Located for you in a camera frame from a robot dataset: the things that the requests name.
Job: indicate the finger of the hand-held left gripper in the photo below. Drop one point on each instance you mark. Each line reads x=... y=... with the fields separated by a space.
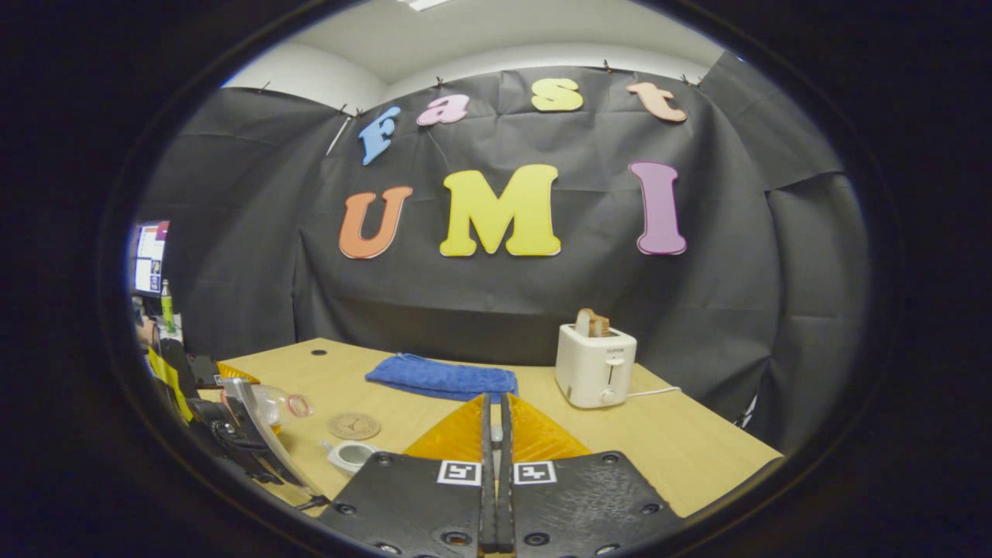
x=232 y=438
x=225 y=370

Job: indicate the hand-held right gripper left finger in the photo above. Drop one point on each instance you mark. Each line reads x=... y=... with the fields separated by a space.
x=418 y=504

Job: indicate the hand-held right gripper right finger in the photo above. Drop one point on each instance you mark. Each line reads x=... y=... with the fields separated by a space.
x=581 y=504

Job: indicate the clear plastic water bottle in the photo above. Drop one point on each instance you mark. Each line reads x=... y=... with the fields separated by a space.
x=271 y=403

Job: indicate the white teacup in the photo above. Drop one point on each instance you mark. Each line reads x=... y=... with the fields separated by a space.
x=350 y=456

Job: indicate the white teacup lid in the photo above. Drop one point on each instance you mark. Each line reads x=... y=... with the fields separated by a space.
x=496 y=446

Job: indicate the round cork coaster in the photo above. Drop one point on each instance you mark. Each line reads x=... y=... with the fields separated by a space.
x=354 y=426

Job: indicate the green drink bottle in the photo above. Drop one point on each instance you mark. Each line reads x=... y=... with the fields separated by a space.
x=167 y=310

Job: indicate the computer monitor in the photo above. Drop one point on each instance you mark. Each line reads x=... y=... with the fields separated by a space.
x=149 y=257

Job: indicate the blue folded towel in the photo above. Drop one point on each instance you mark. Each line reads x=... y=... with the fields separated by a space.
x=446 y=378

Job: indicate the white toaster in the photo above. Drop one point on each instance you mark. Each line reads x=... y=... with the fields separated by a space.
x=593 y=372

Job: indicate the toasted bread slice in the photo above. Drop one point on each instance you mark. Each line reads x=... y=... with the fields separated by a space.
x=593 y=323

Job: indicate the black backdrop cloth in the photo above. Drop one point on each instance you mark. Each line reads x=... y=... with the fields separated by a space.
x=504 y=294

